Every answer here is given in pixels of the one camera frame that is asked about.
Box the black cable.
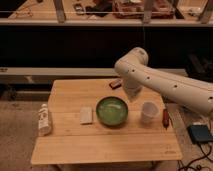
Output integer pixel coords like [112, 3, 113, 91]
[177, 142, 213, 171]

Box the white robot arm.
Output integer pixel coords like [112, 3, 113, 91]
[115, 47, 213, 120]

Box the wooden table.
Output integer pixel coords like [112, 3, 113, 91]
[31, 79, 182, 165]

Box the white plastic bottle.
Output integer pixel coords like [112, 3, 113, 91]
[38, 104, 52, 136]

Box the white sponge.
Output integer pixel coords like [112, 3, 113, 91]
[80, 107, 93, 124]

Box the white plastic cup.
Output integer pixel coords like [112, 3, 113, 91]
[141, 101, 159, 124]

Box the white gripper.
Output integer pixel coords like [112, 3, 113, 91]
[122, 79, 142, 102]

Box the green bowl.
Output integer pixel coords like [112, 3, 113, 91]
[96, 96, 128, 126]

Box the dark blue box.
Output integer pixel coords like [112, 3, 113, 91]
[187, 125, 213, 144]

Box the brown chocolate bar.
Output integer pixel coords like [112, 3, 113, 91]
[109, 79, 122, 90]

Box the long workbench shelf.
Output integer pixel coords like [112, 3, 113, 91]
[0, 0, 213, 27]

